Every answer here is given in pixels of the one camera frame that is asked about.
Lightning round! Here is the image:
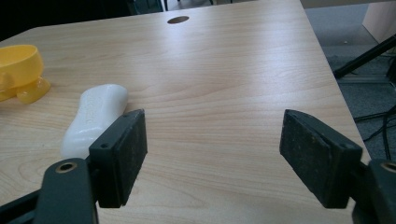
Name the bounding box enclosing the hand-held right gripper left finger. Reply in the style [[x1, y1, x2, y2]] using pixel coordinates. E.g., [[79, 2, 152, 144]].
[[88, 108, 149, 209]]

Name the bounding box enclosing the yellow plastic cup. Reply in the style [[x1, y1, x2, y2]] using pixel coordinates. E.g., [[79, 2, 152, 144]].
[[0, 44, 52, 105]]

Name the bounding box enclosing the light wooden cabinet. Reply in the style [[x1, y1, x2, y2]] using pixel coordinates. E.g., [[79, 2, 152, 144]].
[[361, 0, 396, 45]]

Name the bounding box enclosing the black cable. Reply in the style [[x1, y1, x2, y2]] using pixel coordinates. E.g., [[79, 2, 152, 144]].
[[353, 104, 396, 161]]

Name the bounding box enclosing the black metal stand leg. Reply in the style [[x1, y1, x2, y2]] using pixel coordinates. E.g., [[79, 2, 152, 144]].
[[332, 34, 396, 79]]

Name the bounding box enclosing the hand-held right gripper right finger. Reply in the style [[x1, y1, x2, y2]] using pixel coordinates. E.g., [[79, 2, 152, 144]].
[[278, 108, 364, 209]]

